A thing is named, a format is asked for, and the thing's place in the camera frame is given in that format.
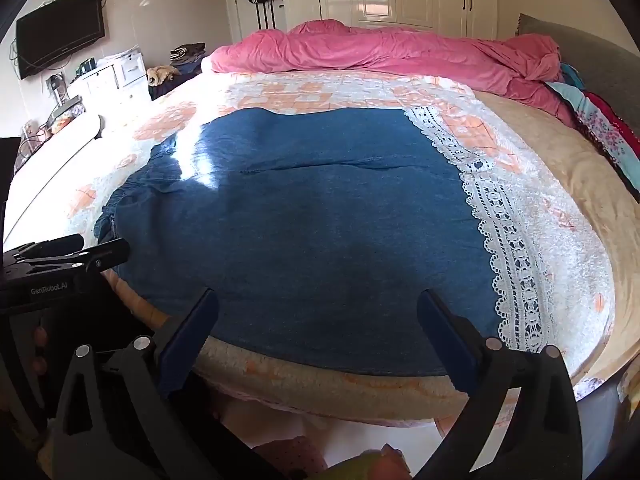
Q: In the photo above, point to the pink duvet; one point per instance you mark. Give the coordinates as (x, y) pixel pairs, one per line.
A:
(375, 47)

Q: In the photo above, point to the pile of folded clothes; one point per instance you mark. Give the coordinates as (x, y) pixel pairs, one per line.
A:
(189, 53)

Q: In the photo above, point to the white drawer cabinet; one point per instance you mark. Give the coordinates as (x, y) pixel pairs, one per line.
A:
(115, 77)

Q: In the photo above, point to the white curved table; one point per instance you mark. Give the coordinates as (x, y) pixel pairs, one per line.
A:
(55, 175)

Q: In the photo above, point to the white door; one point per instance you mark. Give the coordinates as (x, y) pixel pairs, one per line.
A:
(240, 15)

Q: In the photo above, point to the beige plush cloth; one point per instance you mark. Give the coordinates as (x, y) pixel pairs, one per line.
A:
(161, 75)

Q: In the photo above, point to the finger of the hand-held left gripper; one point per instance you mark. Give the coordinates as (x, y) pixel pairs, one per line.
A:
(50, 246)
(102, 255)

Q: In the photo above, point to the pink dotted slipper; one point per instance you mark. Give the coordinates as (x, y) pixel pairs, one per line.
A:
(290, 457)

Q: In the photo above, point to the grey headboard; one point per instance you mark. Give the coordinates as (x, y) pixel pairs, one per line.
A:
(585, 45)

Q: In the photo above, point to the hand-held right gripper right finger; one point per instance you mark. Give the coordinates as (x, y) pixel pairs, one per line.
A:
(445, 340)

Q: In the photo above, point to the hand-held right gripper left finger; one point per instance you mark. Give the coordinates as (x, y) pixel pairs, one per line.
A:
(192, 340)

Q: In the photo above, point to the person's left hand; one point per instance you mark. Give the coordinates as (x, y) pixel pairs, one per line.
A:
(40, 340)

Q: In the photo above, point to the blue pants with lace trim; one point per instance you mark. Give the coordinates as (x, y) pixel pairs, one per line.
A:
(310, 230)

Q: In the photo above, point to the clutter of small desk things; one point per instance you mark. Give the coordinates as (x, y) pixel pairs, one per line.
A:
(62, 105)

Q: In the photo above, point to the beige bed sheet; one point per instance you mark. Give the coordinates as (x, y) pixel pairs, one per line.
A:
(600, 200)

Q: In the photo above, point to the black wall television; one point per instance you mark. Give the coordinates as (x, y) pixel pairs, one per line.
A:
(60, 30)

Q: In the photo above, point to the white and orange floral blanket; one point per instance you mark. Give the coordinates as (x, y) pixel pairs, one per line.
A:
(550, 240)

